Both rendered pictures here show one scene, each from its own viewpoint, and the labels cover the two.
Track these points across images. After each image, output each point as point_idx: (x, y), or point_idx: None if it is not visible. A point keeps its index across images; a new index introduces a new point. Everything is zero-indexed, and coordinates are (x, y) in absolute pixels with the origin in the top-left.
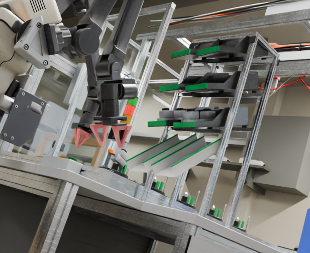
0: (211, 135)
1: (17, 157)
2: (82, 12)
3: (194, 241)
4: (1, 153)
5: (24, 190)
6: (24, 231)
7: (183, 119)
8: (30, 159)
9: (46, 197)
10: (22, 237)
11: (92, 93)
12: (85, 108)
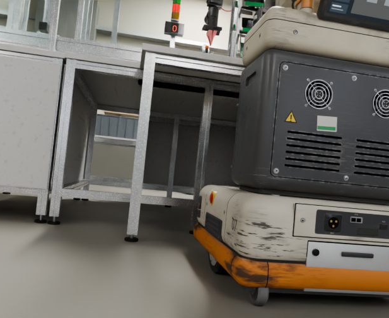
0: (244, 36)
1: (108, 47)
2: None
3: None
4: (75, 41)
5: (166, 80)
6: (72, 115)
7: None
8: (135, 50)
9: (200, 85)
10: (71, 121)
11: (216, 0)
12: (214, 13)
